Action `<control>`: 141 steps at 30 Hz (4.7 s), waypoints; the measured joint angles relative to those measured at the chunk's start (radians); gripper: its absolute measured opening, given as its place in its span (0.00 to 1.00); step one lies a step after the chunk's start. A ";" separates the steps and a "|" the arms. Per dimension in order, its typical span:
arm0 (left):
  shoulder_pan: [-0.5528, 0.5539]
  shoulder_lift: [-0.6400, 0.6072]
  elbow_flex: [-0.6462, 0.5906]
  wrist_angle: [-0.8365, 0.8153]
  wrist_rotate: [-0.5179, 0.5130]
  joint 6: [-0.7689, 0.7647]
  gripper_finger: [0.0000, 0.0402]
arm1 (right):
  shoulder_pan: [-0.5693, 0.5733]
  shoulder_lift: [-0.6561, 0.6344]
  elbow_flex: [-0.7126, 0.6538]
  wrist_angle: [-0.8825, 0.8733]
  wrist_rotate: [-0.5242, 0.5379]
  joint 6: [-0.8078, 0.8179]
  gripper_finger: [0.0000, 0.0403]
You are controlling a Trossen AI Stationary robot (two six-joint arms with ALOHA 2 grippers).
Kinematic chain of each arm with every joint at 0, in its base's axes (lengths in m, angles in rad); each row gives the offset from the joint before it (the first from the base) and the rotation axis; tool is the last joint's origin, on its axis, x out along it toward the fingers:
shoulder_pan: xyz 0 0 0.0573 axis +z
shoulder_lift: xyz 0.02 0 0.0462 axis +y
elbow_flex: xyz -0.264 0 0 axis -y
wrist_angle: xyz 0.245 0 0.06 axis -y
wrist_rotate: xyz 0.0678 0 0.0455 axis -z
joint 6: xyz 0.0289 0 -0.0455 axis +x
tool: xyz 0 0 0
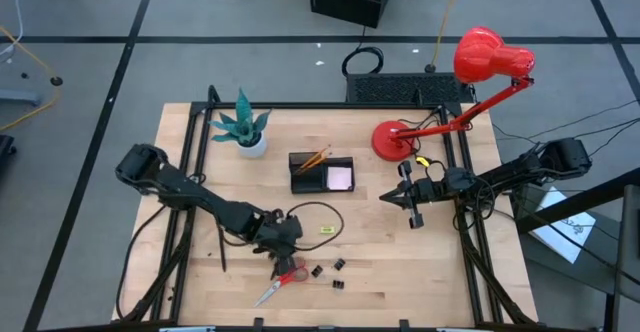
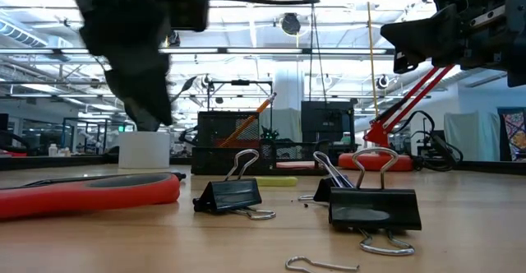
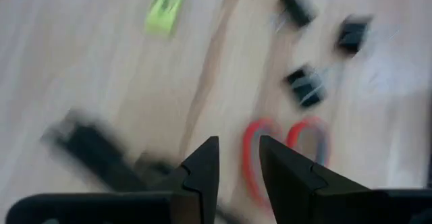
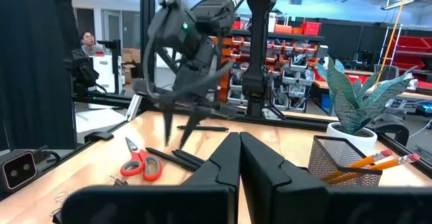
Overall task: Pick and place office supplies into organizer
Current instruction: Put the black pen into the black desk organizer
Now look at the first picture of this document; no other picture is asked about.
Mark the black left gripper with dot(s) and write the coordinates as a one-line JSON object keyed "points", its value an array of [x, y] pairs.
{"points": [[282, 234]]}

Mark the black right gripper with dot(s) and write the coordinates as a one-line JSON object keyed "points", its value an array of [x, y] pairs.
{"points": [[425, 191]]}

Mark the small yellow-green eraser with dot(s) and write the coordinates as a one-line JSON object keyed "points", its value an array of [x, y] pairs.
{"points": [[327, 229]]}

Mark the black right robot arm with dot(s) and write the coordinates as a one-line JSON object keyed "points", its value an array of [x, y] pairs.
{"points": [[520, 169]]}

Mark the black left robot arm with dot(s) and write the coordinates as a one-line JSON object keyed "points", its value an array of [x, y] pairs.
{"points": [[175, 187]]}

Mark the black mesh desk organizer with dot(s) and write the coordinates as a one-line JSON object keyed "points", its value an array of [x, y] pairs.
{"points": [[307, 182]]}

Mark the pink sticky note pad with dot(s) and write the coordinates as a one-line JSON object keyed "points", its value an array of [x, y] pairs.
{"points": [[340, 178]]}

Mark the black perforated metal panel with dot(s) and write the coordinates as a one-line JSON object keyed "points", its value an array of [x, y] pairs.
{"points": [[400, 88]]}

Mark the white plant pot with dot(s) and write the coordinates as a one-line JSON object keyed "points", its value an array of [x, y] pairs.
{"points": [[252, 150]]}

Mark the green snake plant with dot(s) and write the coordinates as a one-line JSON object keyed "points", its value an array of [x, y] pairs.
{"points": [[243, 117]]}

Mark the red desk lamp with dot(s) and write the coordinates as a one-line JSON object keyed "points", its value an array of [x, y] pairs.
{"points": [[487, 54]]}

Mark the white printed sheet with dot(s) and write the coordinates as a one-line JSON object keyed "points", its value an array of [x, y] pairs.
{"points": [[565, 232]]}

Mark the black diagonal beam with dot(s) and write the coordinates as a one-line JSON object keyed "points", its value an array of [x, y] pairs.
{"points": [[575, 202]]}

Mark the black computer tower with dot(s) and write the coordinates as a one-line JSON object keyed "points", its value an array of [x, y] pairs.
{"points": [[350, 7]]}

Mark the black floor disc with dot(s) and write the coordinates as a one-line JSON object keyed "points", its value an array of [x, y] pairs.
{"points": [[56, 81]]}

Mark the black chair wheel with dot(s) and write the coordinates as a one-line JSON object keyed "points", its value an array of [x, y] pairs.
{"points": [[6, 149]]}

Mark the grey metal furniture foot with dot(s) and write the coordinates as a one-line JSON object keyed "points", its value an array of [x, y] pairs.
{"points": [[20, 98]]}

